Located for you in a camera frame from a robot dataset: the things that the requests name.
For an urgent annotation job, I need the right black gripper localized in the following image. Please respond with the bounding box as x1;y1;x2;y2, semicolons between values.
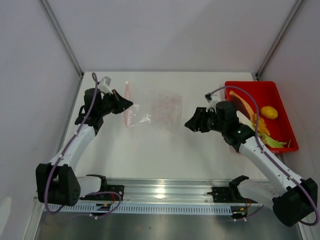
184;107;226;134

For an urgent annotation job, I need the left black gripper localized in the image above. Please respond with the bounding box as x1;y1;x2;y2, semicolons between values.
97;89;133;117

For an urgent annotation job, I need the clear zip top bag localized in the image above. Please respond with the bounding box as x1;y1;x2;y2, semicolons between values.
123;81;183;133

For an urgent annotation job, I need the papaya slice toy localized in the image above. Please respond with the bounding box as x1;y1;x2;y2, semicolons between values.
229;90;255;120

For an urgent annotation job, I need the white green leek toy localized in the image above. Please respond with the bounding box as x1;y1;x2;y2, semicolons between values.
236;110;287;148

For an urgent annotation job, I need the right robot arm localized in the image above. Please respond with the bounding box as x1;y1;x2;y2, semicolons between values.
184;101;320;227

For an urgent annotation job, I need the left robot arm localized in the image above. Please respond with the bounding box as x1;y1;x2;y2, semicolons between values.
35;88;133;206

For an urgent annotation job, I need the yellow ginger root toy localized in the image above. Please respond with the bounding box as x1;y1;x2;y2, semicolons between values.
250;113;270;136

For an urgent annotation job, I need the yellow potato toy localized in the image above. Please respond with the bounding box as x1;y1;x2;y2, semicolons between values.
260;106;279;120

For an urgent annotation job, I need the red plastic bin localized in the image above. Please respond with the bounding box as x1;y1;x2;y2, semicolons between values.
225;81;299;154

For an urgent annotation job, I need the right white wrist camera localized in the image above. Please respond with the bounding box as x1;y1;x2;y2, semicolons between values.
204;93;221;113

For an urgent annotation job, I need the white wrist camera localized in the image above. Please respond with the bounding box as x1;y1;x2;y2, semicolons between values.
98;76;112;94
204;93;221;113

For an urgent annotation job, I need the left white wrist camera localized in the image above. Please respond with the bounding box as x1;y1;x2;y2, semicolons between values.
98;76;112;94

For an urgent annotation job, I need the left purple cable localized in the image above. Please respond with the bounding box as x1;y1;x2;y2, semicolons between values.
44;72;123;221

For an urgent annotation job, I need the purple cable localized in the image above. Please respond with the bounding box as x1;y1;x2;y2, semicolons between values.
209;85;317;227
44;72;123;221

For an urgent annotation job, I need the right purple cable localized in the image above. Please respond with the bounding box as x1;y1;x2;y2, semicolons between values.
209;85;317;227

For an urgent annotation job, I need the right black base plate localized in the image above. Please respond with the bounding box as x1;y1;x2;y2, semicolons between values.
206;186;257;204

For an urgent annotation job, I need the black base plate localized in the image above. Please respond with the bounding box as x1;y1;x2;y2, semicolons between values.
80;184;125;201
206;186;257;204

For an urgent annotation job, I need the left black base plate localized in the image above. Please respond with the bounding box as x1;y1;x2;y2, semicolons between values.
80;184;125;201

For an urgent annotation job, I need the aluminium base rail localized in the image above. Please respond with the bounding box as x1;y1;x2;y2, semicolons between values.
33;178;307;207

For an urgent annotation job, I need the white slotted cable duct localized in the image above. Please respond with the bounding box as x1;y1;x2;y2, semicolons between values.
60;203;233;216

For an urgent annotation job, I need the left aluminium frame post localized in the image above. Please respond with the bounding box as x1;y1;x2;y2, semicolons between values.
38;0;84;78

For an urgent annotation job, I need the aluminium frame post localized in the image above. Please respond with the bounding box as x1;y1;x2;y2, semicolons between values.
38;0;84;78
252;0;307;81

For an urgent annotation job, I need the right aluminium frame post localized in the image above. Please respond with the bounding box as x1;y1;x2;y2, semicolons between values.
252;0;307;81

